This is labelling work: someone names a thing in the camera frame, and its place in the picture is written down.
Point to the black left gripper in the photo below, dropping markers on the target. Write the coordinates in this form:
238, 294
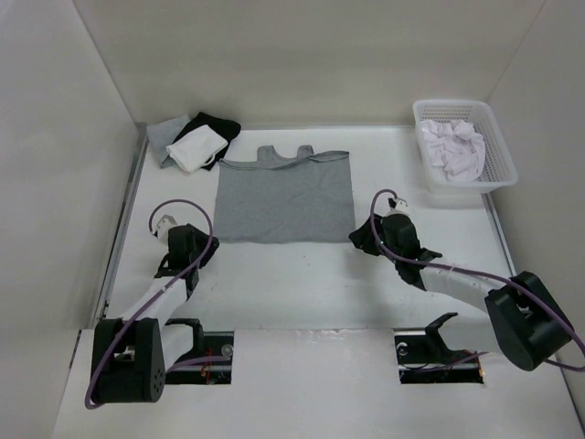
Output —
200, 240

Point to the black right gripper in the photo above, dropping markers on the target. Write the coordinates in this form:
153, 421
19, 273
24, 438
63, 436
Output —
364, 236

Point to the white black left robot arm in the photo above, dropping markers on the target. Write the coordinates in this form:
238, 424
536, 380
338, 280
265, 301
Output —
133, 352

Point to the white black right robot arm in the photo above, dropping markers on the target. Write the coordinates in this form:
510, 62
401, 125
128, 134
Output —
526, 321

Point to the folded white tank top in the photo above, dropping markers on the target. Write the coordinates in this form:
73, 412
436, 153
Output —
196, 149

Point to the crumpled white tank tops pile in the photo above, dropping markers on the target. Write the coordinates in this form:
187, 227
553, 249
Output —
455, 148

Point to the folded light grey tank top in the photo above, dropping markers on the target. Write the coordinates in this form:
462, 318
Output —
161, 135

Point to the folded black tank top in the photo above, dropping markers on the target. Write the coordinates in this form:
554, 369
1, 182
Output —
226, 128

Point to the white perforated plastic basket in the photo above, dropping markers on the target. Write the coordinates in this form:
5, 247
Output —
499, 169

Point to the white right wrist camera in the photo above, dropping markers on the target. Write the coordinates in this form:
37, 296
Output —
398, 206

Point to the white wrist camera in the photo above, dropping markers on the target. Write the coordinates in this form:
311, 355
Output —
163, 226
398, 206

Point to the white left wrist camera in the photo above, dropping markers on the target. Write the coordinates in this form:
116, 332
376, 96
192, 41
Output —
163, 226

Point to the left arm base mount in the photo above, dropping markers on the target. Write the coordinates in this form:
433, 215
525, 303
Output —
201, 357

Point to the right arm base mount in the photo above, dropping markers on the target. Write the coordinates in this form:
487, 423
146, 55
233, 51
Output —
424, 358

